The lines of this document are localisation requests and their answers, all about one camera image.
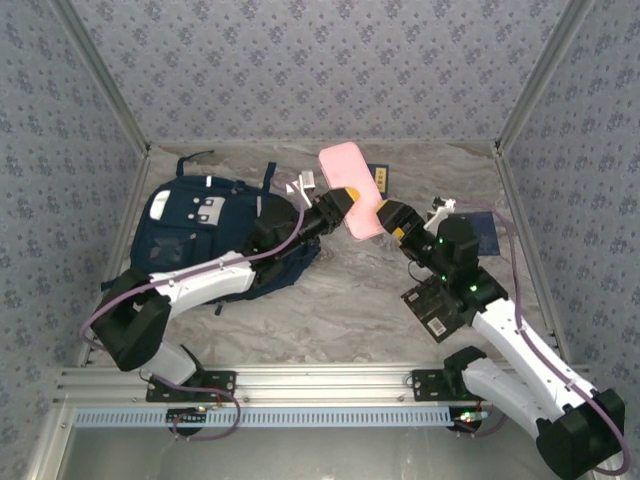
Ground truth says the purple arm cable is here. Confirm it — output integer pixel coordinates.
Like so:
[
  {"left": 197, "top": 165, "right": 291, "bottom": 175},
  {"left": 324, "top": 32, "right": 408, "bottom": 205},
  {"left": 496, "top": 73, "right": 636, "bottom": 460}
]
[
  {"left": 452, "top": 199, "right": 629, "bottom": 476},
  {"left": 79, "top": 207, "right": 306, "bottom": 442}
]

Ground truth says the slotted grey cable duct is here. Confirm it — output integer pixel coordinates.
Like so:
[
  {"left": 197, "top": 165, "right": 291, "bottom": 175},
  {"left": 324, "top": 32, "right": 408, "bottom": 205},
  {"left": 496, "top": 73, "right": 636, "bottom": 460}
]
[{"left": 74, "top": 405, "right": 456, "bottom": 429}]

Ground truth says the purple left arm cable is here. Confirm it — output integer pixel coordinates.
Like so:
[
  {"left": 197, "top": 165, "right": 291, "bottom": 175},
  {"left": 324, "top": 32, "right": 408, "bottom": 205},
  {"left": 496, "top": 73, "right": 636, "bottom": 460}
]
[{"left": 79, "top": 207, "right": 306, "bottom": 442}]

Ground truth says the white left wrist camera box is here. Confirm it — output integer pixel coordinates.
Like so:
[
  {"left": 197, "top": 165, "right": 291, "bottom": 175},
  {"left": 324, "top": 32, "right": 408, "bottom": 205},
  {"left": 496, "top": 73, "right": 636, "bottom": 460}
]
[{"left": 285, "top": 171, "right": 317, "bottom": 202}]

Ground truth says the black book with barcode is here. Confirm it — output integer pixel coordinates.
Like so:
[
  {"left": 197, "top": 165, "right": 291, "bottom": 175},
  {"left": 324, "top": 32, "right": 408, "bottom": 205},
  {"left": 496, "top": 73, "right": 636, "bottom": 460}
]
[{"left": 401, "top": 277, "right": 474, "bottom": 344}]

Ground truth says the aluminium corner post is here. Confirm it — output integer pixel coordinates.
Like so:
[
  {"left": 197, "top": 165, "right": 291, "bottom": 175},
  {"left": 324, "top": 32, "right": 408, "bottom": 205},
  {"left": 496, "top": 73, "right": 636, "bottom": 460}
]
[
  {"left": 493, "top": 0, "right": 597, "bottom": 156},
  {"left": 49, "top": 0, "right": 152, "bottom": 157}
]

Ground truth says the navy blue backpack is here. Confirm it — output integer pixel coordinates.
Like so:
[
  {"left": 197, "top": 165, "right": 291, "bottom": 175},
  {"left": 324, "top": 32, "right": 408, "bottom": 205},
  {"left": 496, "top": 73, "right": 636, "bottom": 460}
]
[{"left": 101, "top": 149, "right": 321, "bottom": 316}]

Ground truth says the pink pencil case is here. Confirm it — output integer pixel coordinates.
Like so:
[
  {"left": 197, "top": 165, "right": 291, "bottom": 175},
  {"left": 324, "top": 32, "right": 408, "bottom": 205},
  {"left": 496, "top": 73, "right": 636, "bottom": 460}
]
[{"left": 318, "top": 141, "right": 385, "bottom": 241}]

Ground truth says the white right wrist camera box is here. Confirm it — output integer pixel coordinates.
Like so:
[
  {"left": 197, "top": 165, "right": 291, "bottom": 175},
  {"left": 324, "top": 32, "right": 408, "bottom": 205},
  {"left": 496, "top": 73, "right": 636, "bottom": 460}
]
[{"left": 430, "top": 196, "right": 457, "bottom": 227}]

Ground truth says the grey metal lower shelf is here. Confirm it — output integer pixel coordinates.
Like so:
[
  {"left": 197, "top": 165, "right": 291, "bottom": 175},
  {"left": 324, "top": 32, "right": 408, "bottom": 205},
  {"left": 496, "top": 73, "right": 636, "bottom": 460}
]
[{"left": 24, "top": 404, "right": 621, "bottom": 480}]

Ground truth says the small controller board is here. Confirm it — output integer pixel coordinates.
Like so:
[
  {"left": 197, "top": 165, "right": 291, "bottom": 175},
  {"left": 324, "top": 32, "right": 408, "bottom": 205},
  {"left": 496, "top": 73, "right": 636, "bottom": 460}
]
[
  {"left": 166, "top": 407, "right": 209, "bottom": 426},
  {"left": 452, "top": 409, "right": 489, "bottom": 431}
]

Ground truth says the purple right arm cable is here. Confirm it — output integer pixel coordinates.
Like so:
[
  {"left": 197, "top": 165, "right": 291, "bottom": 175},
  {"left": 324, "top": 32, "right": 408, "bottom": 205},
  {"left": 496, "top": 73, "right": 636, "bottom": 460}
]
[{"left": 452, "top": 199, "right": 629, "bottom": 476}]

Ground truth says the teal blue book gold label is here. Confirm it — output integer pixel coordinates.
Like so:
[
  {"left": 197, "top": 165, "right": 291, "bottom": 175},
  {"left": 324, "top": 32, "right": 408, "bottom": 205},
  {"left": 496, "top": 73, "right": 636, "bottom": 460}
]
[{"left": 367, "top": 160, "right": 391, "bottom": 199}]

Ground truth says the dark navy book gold label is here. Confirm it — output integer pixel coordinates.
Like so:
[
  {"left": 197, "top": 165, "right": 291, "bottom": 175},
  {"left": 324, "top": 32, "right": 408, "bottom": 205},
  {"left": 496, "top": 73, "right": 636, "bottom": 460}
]
[{"left": 469, "top": 210, "right": 501, "bottom": 259}]

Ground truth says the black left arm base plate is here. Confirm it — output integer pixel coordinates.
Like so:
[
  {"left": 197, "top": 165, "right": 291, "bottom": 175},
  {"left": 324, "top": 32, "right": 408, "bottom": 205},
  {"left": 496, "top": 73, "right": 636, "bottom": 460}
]
[{"left": 145, "top": 369, "right": 237, "bottom": 402}]

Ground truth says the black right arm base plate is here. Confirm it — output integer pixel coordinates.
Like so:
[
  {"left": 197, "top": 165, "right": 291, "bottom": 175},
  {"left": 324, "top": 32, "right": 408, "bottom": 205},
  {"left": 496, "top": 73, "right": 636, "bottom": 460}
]
[{"left": 410, "top": 369, "right": 504, "bottom": 402}]

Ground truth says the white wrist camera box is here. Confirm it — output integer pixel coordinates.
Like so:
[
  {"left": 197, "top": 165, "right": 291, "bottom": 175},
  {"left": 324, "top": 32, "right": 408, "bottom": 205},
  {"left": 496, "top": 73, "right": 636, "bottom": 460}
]
[
  {"left": 430, "top": 196, "right": 457, "bottom": 227},
  {"left": 285, "top": 171, "right": 317, "bottom": 202}
]

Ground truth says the aluminium frame rail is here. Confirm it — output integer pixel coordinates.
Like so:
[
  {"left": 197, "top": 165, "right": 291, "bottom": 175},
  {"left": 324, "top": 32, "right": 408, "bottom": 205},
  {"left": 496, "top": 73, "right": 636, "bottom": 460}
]
[{"left": 54, "top": 364, "right": 599, "bottom": 404}]

